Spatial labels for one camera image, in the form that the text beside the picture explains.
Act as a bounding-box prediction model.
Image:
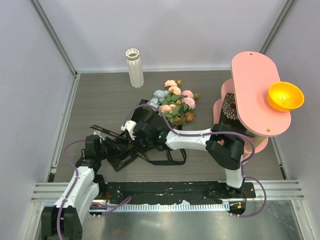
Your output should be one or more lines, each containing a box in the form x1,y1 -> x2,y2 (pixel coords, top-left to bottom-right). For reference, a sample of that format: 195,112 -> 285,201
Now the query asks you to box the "black wrapping paper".
106,98 -> 184,172

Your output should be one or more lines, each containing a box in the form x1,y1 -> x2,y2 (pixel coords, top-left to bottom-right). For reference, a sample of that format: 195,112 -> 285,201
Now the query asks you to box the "black floral patterned box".
219,93 -> 256,137

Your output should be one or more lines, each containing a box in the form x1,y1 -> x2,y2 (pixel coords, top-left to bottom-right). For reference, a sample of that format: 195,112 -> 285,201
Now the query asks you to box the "artificial flower bouquet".
147,80 -> 200,127

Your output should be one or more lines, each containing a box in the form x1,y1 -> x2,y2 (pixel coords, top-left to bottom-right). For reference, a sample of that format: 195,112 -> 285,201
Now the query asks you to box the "black ribbon gold lettering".
90,125 -> 187,172

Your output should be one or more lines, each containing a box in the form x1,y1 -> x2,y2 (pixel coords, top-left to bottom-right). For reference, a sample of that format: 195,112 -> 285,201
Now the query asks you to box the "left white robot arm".
41,130 -> 107,240

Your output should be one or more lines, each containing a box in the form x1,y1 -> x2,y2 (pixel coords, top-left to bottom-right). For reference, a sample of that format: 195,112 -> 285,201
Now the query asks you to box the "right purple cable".
123,103 -> 268,218

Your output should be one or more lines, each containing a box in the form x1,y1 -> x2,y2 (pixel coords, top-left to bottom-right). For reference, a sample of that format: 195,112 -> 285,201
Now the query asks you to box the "pink tiered shelf stand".
213,51 -> 292,161

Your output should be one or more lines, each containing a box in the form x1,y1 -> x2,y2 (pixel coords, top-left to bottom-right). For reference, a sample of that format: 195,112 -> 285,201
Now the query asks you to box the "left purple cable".
56,138 -> 133,240

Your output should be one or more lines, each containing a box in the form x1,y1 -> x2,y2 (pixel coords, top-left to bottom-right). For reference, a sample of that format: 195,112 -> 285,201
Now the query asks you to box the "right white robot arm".
121,120 -> 245,198

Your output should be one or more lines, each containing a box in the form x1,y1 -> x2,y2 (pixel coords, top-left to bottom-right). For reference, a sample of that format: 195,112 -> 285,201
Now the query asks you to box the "orange plastic bowl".
267,81 -> 305,112

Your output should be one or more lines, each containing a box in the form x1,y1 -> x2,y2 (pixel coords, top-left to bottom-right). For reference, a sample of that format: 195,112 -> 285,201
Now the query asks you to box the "white ribbed ceramic vase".
125,48 -> 144,88

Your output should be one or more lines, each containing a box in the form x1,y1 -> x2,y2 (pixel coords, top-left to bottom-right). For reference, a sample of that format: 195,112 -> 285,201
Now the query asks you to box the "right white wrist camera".
120,120 -> 137,139

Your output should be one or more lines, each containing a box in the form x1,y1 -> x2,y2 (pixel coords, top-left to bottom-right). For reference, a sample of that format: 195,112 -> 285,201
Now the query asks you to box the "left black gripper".
96,137 -> 128,161

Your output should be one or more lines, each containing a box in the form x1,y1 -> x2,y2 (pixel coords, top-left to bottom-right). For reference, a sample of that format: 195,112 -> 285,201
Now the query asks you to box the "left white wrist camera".
93,130 -> 105,141

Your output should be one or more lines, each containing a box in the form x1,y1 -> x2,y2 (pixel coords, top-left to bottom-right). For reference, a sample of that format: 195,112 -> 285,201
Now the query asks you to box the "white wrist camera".
93,130 -> 105,141
120,120 -> 137,139

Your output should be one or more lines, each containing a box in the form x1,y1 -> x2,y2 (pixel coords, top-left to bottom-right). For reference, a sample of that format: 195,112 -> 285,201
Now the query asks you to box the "purple cable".
56,138 -> 133,240
123,103 -> 268,218

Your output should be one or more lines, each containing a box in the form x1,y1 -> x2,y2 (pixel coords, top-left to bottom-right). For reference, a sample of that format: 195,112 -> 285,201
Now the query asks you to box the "aluminium frame rail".
30,180 -> 306,203

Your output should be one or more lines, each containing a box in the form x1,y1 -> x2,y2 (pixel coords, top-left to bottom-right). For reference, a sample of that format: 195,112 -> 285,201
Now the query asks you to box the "white slotted cable duct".
42,202 -> 230,212

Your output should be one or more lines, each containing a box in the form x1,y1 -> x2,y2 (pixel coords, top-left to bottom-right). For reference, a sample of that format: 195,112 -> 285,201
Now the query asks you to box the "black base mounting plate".
95,181 -> 256,205

